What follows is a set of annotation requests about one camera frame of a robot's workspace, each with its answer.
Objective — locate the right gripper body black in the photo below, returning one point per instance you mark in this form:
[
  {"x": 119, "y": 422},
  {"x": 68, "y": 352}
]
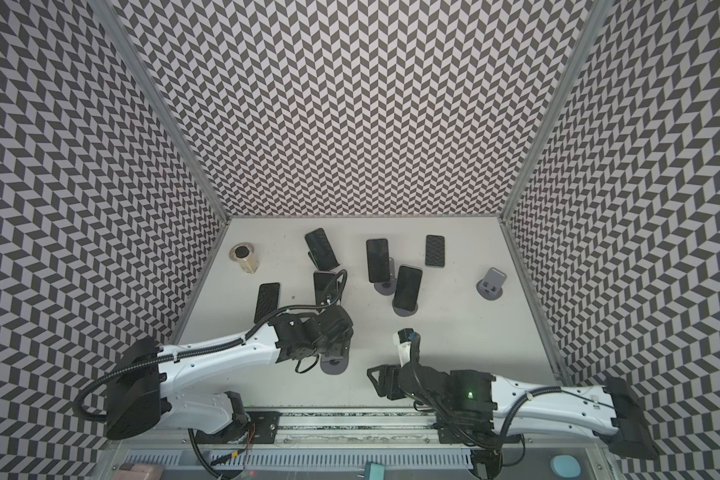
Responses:
[{"x": 393, "y": 378}]

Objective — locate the teal phone on black stand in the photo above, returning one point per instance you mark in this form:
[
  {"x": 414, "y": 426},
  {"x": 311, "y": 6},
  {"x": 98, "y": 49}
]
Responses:
[{"x": 319, "y": 245}]

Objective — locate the spice jar with black lid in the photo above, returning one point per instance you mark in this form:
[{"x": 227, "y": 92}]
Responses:
[{"x": 244, "y": 254}]

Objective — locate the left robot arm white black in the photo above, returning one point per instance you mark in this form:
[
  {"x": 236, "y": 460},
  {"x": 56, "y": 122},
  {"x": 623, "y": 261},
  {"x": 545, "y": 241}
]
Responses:
[{"x": 157, "y": 386}]

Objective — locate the grey round stand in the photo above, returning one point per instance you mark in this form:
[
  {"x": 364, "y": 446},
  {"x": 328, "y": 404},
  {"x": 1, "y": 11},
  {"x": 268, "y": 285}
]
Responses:
[
  {"x": 388, "y": 287},
  {"x": 404, "y": 308},
  {"x": 490, "y": 287},
  {"x": 334, "y": 365}
]

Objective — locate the silver aluminium corner post right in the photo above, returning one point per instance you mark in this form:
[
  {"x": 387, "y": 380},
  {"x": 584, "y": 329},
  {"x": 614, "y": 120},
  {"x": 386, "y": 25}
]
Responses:
[{"x": 594, "y": 23}]

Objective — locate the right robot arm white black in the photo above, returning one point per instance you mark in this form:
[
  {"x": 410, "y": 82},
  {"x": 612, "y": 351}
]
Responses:
[{"x": 488, "y": 411}]

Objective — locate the black folding phone stand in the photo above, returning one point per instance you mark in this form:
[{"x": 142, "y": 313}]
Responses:
[{"x": 323, "y": 265}]

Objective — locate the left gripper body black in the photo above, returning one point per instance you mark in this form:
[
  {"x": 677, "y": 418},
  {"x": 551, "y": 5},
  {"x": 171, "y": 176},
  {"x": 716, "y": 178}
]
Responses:
[{"x": 341, "y": 347}]

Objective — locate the silver aluminium corner post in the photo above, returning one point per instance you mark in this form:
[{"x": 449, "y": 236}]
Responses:
[
  {"x": 594, "y": 23},
  {"x": 107, "y": 17}
]

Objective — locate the metal base rail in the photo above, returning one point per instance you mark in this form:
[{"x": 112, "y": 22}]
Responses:
[{"x": 340, "y": 440}]

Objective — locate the teal phone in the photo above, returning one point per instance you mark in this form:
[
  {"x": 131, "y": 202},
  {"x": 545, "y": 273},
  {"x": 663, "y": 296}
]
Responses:
[
  {"x": 319, "y": 245},
  {"x": 435, "y": 251}
]

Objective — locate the purple edged phone black stand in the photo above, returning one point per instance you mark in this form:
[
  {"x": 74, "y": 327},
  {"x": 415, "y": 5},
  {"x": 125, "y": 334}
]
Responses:
[{"x": 325, "y": 287}]

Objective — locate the silver aluminium corner post left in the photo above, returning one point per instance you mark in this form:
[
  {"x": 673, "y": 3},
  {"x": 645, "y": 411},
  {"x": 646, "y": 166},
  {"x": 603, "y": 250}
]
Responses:
[{"x": 107, "y": 17}]

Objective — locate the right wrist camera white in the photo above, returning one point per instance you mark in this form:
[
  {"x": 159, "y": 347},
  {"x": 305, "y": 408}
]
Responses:
[{"x": 408, "y": 346}]

